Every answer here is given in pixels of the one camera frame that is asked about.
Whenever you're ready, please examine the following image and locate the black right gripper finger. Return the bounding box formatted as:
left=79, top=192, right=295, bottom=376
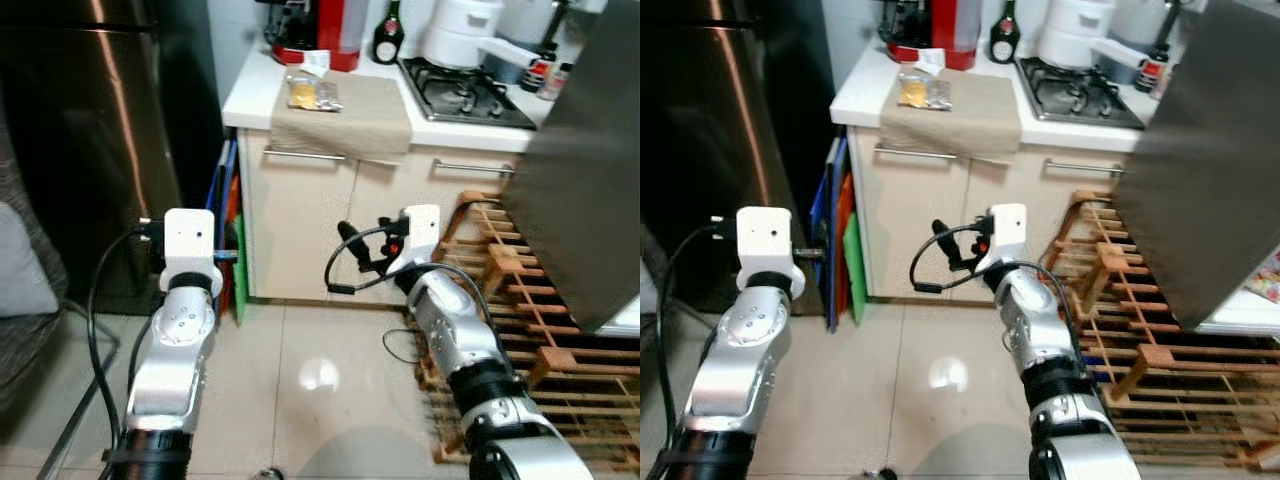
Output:
left=337, top=221, right=373, bottom=269
left=930, top=218, right=966, bottom=269

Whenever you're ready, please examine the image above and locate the dark stainless steel fridge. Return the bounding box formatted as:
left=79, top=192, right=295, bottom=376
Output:
left=0, top=0, right=223, bottom=313
left=640, top=0, right=837, bottom=317

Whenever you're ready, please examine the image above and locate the green cutting board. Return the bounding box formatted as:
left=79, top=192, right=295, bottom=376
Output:
left=232, top=213, right=252, bottom=327
left=843, top=211, right=870, bottom=327

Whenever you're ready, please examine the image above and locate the cream kitchen cabinet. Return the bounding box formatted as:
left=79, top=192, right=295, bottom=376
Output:
left=831, top=45, right=1149, bottom=301
left=222, top=48, right=536, bottom=303

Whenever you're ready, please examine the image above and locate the orange cutting board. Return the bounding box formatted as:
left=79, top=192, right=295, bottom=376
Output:
left=836, top=170, right=857, bottom=321
left=221, top=175, right=242, bottom=313

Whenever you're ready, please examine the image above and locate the blue cutting board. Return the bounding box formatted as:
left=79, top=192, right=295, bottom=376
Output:
left=808, top=134, right=849, bottom=334
left=205, top=138, right=240, bottom=301

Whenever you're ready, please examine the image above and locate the beige cloth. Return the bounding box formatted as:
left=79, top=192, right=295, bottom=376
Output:
left=879, top=72, right=1024, bottom=161
left=270, top=72, right=414, bottom=161

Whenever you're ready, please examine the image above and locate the wooden slat rack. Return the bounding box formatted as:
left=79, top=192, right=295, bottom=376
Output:
left=1040, top=189, right=1280, bottom=471
left=414, top=189, right=641, bottom=473

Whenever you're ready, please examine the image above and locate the yellow snack packet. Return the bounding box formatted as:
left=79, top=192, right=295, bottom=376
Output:
left=896, top=72, right=954, bottom=111
left=286, top=74, right=344, bottom=113

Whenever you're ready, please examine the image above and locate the black gas hob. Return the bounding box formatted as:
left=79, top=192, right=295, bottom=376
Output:
left=1013, top=56, right=1147, bottom=131
left=398, top=56, right=537, bottom=131

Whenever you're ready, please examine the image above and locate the red coffee machine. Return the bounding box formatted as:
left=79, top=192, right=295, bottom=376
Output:
left=262, top=0, right=372, bottom=72
left=877, top=0, right=984, bottom=72

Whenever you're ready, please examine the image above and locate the dark glass bottle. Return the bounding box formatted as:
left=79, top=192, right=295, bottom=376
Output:
left=372, top=0, right=406, bottom=66
left=988, top=0, right=1022, bottom=66

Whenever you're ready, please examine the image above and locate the light grey pillow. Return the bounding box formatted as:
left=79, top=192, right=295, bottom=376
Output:
left=0, top=204, right=60, bottom=320

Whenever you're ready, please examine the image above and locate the grey woven sofa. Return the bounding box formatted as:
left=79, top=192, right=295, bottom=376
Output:
left=0, top=118, right=73, bottom=421

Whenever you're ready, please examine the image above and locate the white cooker pot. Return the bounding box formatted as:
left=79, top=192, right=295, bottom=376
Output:
left=419, top=0, right=506, bottom=70
left=1035, top=0, right=1116, bottom=70

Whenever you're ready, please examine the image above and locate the white plastic tray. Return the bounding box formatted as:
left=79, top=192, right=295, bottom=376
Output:
left=1089, top=38, right=1153, bottom=85
left=477, top=38, right=543, bottom=85

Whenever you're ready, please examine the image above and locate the grey kettle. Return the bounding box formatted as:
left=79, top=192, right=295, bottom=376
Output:
left=1112, top=0, right=1181, bottom=53
left=498, top=0, right=566, bottom=53

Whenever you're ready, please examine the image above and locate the colourful food packet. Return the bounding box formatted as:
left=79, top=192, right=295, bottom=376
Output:
left=1243, top=248, right=1280, bottom=303

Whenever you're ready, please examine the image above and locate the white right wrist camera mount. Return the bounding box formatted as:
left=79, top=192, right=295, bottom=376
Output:
left=385, top=204, right=443, bottom=277
left=975, top=203, right=1032, bottom=277

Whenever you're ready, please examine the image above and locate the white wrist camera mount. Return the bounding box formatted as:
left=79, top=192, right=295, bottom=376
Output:
left=160, top=208, right=223, bottom=294
left=735, top=205, right=807, bottom=299
left=975, top=203, right=1032, bottom=277
left=385, top=204, right=443, bottom=277

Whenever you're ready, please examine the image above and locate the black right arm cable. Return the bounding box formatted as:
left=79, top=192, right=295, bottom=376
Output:
left=324, top=224, right=401, bottom=294
left=907, top=222, right=991, bottom=295

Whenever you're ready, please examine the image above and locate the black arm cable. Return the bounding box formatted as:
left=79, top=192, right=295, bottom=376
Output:
left=324, top=224, right=401, bottom=294
left=85, top=218, right=167, bottom=433
left=654, top=214, right=741, bottom=441
left=907, top=222, right=991, bottom=295

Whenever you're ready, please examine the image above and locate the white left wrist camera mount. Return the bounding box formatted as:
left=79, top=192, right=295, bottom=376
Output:
left=160, top=208, right=223, bottom=294
left=735, top=205, right=807, bottom=299

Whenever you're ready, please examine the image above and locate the metal cabinet handle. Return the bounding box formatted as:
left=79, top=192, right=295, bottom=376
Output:
left=262, top=147, right=401, bottom=167
left=1044, top=158, right=1127, bottom=178
left=874, top=145, right=1012, bottom=167
left=432, top=158, right=517, bottom=178

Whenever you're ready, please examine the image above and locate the thin black floor cable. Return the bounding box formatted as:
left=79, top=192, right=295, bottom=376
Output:
left=382, top=327, right=423, bottom=367

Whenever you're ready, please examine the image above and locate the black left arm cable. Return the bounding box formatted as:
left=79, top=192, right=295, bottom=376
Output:
left=85, top=218, right=167, bottom=433
left=654, top=214, right=741, bottom=441

